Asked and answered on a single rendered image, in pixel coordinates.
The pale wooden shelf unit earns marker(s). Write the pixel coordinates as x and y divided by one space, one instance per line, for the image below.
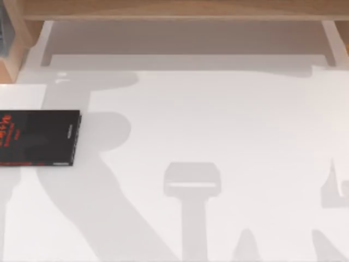
174 11

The black book with red lettering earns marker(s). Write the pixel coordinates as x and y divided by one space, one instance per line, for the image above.
41 136

